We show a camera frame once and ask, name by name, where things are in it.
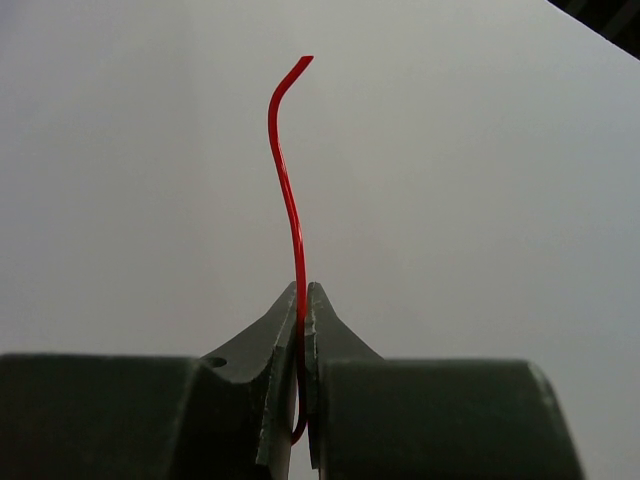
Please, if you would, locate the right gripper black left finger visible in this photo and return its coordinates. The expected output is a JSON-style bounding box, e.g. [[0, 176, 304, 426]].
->
[[1, 286, 296, 479]]

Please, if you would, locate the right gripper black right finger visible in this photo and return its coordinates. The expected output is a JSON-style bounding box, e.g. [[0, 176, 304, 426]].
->
[[305, 282, 585, 479]]

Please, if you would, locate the red wire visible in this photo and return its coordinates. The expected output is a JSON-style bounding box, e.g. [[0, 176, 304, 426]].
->
[[268, 54, 315, 445]]

